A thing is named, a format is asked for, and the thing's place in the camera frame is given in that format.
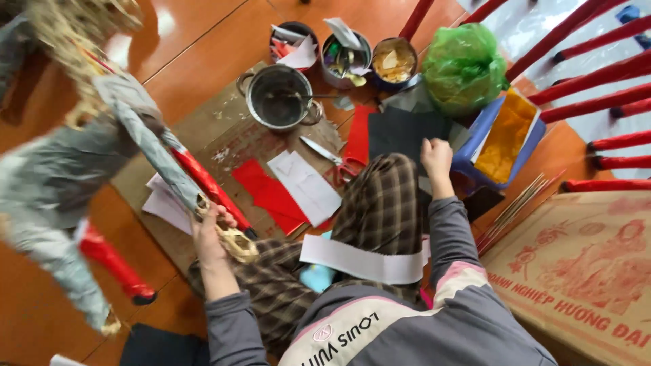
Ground person's right hand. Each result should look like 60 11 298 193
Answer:
420 138 455 188

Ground person's left hand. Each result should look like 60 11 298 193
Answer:
191 202 239 268

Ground black paper sheet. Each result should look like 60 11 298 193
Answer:
367 106 454 176

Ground grey paper and straw horse effigy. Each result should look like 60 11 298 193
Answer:
0 0 261 337

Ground blue plastic basket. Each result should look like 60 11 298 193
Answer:
451 87 547 191

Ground grey paper sheet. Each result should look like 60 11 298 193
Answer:
380 81 438 115

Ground large red paper sheet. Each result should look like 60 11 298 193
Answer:
231 158 332 237

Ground pale pink paper sheets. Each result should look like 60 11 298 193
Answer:
142 173 194 236

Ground yellow paper stack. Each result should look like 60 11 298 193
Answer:
473 90 539 184

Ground brown cardboard mat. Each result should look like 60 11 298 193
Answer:
110 61 347 275

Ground dark brown paper sheet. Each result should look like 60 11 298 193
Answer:
462 185 506 223

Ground narrow red paper sheet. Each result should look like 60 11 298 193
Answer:
343 105 378 166

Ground green plastic bag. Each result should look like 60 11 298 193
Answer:
421 22 510 118

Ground person's plaid trouser legs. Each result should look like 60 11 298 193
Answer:
187 153 433 359

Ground white paper sheet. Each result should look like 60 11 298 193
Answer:
267 150 343 228

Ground blue pot of yellow glue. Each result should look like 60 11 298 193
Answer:
370 37 422 93

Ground bundle of bamboo sticks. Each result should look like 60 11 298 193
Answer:
475 169 566 256

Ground light blue cloth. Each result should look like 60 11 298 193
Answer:
298 230 337 294

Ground steel tin of paper scraps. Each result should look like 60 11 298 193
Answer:
320 18 373 90

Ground red wrapped stick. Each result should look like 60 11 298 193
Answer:
399 0 436 42

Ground long white paper strip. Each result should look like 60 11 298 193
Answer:
299 234 432 286

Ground dark navy cloth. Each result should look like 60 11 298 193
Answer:
119 323 210 366

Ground dark tin of paper scraps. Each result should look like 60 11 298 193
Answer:
269 21 320 72

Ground person's grey jacket body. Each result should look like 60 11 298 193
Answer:
277 262 559 366

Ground red printed cardboard box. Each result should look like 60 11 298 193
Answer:
480 190 651 366

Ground blue object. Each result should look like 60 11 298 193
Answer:
614 4 651 50

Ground red handled scissors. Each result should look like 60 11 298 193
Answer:
299 135 368 187

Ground steel pot with handles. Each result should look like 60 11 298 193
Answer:
236 64 324 133

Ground red wrapped bamboo frame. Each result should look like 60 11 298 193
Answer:
460 0 651 193

